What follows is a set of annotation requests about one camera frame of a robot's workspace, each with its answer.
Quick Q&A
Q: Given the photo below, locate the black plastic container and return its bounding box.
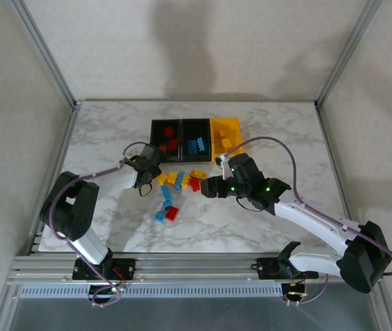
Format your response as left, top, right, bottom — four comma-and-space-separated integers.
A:
150, 119, 183, 163
180, 118, 214, 163

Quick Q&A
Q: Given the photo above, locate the yellow plastic container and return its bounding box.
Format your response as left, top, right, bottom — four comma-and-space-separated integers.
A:
210, 117, 245, 163

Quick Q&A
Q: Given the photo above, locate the small lit circuit board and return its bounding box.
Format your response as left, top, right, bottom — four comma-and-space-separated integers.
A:
282, 282, 310, 299
88, 284, 125, 298

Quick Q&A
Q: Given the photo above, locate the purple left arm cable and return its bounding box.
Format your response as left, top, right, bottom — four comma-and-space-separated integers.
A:
48, 141, 148, 308

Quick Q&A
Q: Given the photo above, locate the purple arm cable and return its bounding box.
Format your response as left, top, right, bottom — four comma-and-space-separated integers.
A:
48, 141, 148, 308
225, 137, 392, 307

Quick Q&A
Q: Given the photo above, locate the thin black right gripper wire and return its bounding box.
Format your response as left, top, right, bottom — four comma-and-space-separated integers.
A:
235, 196, 262, 212

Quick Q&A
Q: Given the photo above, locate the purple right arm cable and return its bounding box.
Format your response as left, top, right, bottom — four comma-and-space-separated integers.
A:
225, 137, 392, 307

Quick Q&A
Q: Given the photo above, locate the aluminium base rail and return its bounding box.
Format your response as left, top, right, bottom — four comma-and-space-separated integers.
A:
8, 253, 386, 286

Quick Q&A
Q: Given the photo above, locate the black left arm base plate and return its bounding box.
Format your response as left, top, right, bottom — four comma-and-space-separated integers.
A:
72, 258, 137, 281

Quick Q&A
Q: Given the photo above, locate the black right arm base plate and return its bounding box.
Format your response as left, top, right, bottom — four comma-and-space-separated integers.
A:
256, 257, 318, 279

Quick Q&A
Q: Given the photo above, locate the aluminium table side rail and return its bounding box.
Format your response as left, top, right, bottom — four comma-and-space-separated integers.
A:
0, 103, 81, 331
315, 103, 392, 331

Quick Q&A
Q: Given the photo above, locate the grey slotted cable duct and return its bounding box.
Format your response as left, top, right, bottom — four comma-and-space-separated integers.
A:
19, 284, 284, 298

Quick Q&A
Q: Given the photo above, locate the aluminium frame post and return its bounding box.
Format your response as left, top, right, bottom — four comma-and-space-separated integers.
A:
315, 0, 385, 110
8, 0, 81, 110

